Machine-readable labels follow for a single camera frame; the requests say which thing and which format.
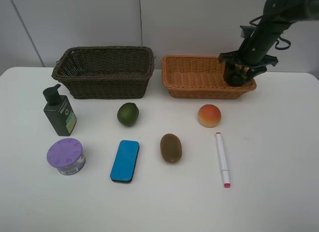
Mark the white red marker pen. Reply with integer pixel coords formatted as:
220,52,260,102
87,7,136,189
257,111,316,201
215,132,231,188

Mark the brown kiwi fruit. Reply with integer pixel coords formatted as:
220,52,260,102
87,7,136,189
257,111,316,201
160,133,182,163

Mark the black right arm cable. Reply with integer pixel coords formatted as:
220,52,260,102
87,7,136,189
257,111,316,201
249,7,292,50

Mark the purple lid round can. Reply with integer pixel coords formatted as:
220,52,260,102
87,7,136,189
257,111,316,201
46,138,86,175

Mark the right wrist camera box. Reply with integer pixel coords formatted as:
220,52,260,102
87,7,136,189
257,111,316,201
240,25,255,39

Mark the orange wicker basket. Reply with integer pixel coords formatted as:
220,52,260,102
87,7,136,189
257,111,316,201
161,55,257,100

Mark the green lime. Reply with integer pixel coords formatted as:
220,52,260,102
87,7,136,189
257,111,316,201
117,103,139,127

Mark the dark brown wicker basket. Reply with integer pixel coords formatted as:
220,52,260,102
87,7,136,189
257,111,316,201
52,46,155,100

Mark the dark green pump bottle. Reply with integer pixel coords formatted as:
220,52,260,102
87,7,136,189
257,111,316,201
43,84,77,136

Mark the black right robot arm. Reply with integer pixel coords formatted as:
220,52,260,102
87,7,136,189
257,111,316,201
219,0,319,87

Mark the dark avocado fruit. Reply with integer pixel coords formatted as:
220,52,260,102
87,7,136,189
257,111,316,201
229,71,244,87

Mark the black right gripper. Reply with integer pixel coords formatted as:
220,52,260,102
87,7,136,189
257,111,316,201
219,51,278,86

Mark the orange peach fruit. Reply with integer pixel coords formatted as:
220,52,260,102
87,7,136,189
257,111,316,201
197,105,221,128

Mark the blue whiteboard eraser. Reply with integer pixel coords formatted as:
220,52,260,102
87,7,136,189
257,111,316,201
110,140,140,183

